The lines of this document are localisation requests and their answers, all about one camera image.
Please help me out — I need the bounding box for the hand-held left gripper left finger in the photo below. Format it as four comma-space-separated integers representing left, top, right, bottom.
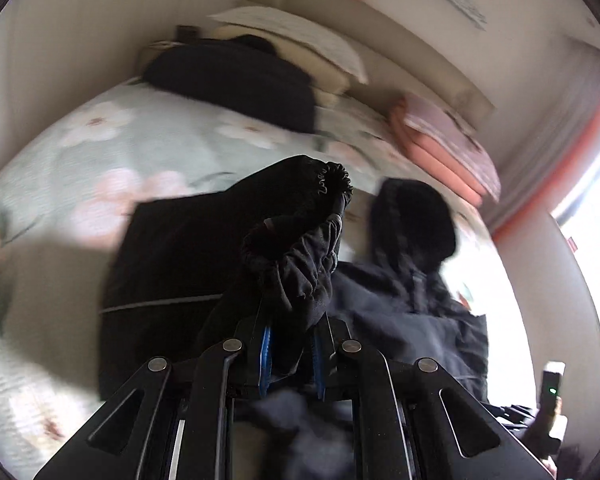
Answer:
32, 309, 277, 480

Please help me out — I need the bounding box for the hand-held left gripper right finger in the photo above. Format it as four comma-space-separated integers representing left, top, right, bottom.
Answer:
309, 316, 557, 480

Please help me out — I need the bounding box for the black hooded jacket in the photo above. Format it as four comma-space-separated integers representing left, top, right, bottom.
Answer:
97, 155, 491, 480

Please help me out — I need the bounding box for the folded pink quilt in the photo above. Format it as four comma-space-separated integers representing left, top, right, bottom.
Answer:
387, 92, 502, 207

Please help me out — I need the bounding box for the green floral blanket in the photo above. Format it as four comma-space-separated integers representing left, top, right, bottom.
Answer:
0, 82, 511, 480

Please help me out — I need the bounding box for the curtain with orange trim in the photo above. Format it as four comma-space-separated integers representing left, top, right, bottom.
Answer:
490, 35, 600, 242

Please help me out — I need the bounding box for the dark folded garment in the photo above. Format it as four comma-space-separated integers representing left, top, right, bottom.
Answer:
142, 35, 319, 135

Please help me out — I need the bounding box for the cream pillow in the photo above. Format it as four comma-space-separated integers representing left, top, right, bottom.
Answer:
212, 25, 354, 97

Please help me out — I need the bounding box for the white pillow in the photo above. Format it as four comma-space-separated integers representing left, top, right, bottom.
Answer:
210, 6, 369, 85

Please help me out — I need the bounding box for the beige headboard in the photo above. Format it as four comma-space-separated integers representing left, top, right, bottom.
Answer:
240, 0, 496, 121

